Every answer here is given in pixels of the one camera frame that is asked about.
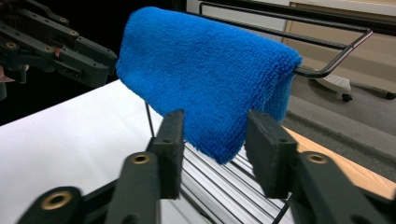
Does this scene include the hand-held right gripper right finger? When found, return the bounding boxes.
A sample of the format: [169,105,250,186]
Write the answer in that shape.
[244,108,390,224]

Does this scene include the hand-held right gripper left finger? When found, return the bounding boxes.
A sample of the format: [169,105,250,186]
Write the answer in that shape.
[104,108,187,224]

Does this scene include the blue towel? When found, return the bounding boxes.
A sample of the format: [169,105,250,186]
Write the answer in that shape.
[115,6,303,165]

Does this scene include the black wire rack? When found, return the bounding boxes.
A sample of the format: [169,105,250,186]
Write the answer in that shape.
[144,1,374,224]

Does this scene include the white table cover sheet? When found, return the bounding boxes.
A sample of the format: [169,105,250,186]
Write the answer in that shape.
[0,78,293,224]

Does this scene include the white chair base with castor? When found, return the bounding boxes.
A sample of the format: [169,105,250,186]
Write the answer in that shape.
[309,74,354,103]

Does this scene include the black frame bar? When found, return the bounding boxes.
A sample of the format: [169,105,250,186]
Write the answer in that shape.
[214,0,396,36]

